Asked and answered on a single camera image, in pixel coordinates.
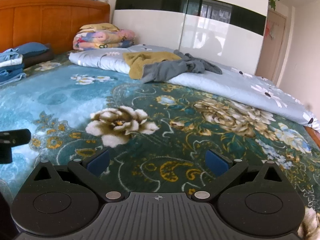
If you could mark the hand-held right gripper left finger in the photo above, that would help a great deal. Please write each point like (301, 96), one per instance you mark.
(98, 163)

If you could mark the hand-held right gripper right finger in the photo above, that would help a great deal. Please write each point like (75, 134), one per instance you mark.
(217, 164)

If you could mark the stack of folded blue clothes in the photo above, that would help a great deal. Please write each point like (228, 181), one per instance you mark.
(10, 65)

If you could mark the teal floral bed blanket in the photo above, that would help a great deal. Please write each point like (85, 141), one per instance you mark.
(75, 97)

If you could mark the light blue floral quilt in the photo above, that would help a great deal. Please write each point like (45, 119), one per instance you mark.
(225, 85)

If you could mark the mustard knitted sweater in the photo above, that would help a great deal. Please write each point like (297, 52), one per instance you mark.
(140, 60)

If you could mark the wooden bed headboard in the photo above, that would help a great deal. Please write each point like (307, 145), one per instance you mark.
(50, 22)

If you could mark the folded colourful cartoon quilt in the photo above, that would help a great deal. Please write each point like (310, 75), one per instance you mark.
(100, 40)

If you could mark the wooden room door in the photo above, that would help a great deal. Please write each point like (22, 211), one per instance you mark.
(277, 55)

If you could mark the yellow pillow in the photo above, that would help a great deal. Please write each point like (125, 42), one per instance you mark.
(100, 27)

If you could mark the red door hanging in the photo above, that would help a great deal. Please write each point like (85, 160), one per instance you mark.
(270, 30)

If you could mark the white wardrobe with black band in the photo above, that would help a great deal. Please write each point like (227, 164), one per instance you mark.
(160, 27)

